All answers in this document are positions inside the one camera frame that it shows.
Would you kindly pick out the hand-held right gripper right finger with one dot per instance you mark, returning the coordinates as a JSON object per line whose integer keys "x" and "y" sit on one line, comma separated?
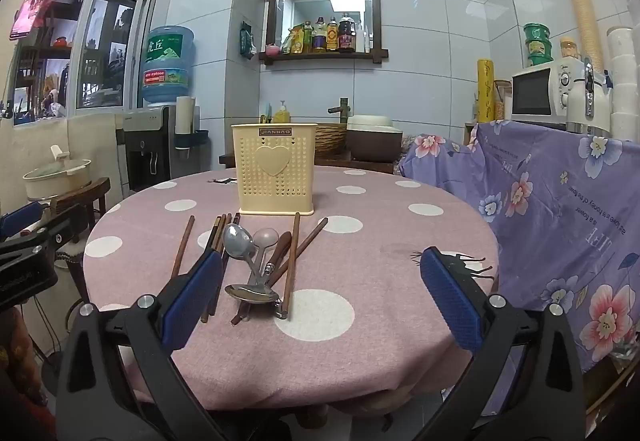
{"x": 450, "y": 301}

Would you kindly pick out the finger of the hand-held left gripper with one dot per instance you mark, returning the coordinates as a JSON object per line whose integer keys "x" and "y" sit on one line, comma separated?
{"x": 22, "y": 278}
{"x": 20, "y": 219}

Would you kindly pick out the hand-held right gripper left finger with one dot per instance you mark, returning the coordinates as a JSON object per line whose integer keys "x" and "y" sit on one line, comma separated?
{"x": 192, "y": 301}

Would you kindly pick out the metal spoon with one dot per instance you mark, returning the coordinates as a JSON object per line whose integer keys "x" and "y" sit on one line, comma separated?
{"x": 250, "y": 293}
{"x": 237, "y": 241}

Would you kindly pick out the clear plastic spoon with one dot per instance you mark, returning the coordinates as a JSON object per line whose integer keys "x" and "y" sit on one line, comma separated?
{"x": 265, "y": 238}

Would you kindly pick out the cream plastic utensil holder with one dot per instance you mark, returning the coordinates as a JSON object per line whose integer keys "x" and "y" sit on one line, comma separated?
{"x": 274, "y": 171}

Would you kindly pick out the person's left forearm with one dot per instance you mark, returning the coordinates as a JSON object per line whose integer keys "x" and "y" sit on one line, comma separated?
{"x": 15, "y": 356}

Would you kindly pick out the cream pot with lid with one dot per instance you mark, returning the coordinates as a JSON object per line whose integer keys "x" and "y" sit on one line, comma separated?
{"x": 57, "y": 176}

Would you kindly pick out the pink polka dot tablecloth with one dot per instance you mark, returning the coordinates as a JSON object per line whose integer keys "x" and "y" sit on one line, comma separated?
{"x": 390, "y": 271}

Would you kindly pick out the dark wooden chair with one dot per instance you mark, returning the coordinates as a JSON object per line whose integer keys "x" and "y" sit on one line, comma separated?
{"x": 82, "y": 193}

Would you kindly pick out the purple floral cloth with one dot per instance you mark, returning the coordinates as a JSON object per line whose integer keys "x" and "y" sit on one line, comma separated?
{"x": 550, "y": 221}

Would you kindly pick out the water dispenser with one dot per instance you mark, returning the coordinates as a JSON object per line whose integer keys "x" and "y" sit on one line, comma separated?
{"x": 145, "y": 146}

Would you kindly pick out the wooden counter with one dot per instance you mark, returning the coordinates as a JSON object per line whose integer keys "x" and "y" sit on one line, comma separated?
{"x": 355, "y": 166}

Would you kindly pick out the brown and white rice cooker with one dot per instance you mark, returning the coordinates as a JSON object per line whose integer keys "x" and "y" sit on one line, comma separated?
{"x": 375, "y": 138}

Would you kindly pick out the white cup dispenser tube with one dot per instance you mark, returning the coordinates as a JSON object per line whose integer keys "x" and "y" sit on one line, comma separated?
{"x": 185, "y": 118}

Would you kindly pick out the sliding window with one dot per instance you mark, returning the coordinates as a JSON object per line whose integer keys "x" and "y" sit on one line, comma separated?
{"x": 107, "y": 46}

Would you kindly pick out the wicker basin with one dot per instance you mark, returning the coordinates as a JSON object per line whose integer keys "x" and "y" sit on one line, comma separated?
{"x": 330, "y": 138}

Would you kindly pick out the yellow soap bottle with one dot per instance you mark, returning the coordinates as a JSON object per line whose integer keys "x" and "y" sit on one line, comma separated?
{"x": 281, "y": 115}

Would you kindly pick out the mounted phone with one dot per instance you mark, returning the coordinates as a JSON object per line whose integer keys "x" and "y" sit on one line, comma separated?
{"x": 31, "y": 10}

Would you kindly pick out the yellow roll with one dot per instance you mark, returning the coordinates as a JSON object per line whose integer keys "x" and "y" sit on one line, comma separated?
{"x": 485, "y": 91}

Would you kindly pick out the blue water jug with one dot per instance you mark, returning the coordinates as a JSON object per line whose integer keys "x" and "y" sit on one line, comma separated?
{"x": 167, "y": 66}

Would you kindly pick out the bamboo style faucet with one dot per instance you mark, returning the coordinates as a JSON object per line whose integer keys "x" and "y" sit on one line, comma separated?
{"x": 341, "y": 107}

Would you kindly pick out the white microwave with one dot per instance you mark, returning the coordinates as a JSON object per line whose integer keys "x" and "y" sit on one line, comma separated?
{"x": 537, "y": 93}

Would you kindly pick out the white kettle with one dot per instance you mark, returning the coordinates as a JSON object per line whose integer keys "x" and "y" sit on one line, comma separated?
{"x": 590, "y": 106}

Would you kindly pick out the pink small object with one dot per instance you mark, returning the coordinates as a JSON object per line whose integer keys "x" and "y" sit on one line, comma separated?
{"x": 273, "y": 50}

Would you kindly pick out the green packet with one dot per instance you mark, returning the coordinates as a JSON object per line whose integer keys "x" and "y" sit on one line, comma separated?
{"x": 246, "y": 41}

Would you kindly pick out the stack of green containers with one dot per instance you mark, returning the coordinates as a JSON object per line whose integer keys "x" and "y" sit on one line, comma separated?
{"x": 537, "y": 43}

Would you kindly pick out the white bottle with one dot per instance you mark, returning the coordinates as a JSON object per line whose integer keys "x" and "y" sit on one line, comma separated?
{"x": 363, "y": 40}

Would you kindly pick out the small jar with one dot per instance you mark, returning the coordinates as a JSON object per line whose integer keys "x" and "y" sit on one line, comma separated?
{"x": 569, "y": 48}

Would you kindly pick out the yellow packet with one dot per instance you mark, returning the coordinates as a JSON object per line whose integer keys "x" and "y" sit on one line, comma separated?
{"x": 296, "y": 40}

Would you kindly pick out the stack of white cups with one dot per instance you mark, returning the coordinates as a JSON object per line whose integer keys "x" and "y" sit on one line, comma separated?
{"x": 625, "y": 81}

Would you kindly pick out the dark sauce bottle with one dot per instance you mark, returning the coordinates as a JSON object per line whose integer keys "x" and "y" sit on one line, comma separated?
{"x": 346, "y": 33}

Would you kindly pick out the yellow label bottle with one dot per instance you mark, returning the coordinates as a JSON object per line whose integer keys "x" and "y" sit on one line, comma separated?
{"x": 332, "y": 36}

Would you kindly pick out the stack of yellow paper cups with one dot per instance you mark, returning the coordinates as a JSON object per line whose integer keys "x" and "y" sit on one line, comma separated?
{"x": 582, "y": 11}

